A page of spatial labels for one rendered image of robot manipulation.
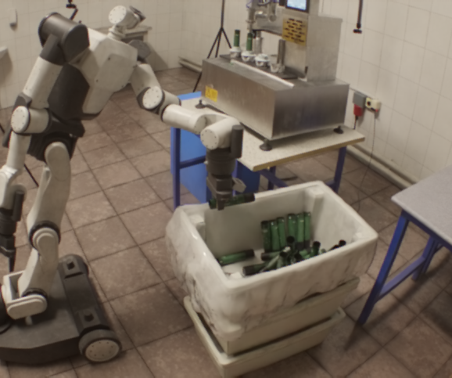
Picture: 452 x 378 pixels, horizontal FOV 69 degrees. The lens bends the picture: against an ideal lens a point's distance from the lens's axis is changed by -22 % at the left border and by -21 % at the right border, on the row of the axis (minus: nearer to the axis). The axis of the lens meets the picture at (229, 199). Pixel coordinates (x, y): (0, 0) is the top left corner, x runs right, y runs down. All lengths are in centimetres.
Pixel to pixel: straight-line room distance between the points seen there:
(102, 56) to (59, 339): 115
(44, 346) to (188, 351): 67
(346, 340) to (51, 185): 149
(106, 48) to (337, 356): 160
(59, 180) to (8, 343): 81
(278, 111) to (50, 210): 98
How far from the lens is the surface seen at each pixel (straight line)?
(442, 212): 162
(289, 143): 179
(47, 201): 145
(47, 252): 153
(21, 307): 172
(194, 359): 179
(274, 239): 157
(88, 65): 119
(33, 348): 174
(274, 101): 162
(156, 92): 129
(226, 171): 121
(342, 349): 192
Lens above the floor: 151
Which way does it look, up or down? 34 degrees down
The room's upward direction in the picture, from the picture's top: 4 degrees clockwise
